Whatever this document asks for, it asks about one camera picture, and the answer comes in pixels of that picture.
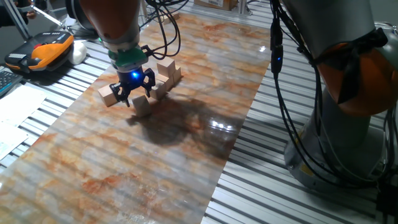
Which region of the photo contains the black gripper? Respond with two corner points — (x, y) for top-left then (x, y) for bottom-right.
(108, 67), (156, 108)

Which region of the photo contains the forearm in black sleeve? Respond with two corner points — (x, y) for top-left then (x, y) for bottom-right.
(0, 5), (29, 28)

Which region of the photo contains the white computer mouse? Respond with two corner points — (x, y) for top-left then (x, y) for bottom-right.
(68, 41), (88, 65)

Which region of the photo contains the orange marble pattern mat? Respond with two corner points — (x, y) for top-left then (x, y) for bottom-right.
(0, 12), (271, 224)

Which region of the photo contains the orange and black teach pendant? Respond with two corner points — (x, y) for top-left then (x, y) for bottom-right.
(4, 30), (75, 73)

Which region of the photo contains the brown cardboard box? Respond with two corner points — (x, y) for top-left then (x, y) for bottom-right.
(194, 0), (239, 12)

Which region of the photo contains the white paper sheet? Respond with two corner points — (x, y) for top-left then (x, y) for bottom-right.
(0, 85), (47, 127)
(0, 121), (29, 161)

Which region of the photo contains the black computer keyboard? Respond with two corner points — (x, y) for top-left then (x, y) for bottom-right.
(0, 70), (23, 97)

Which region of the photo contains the aluminium extrusion profile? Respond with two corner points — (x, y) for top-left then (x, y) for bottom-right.
(2, 0), (32, 41)
(238, 0), (251, 15)

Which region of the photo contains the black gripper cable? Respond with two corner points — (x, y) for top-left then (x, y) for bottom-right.
(139, 0), (190, 61)

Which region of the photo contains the black round cable reel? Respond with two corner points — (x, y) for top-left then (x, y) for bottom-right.
(64, 0), (94, 32)

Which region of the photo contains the black cable bundle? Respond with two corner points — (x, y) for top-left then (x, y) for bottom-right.
(269, 0), (398, 189)

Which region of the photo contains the wide black strap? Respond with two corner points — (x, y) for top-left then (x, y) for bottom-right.
(312, 27), (389, 105)

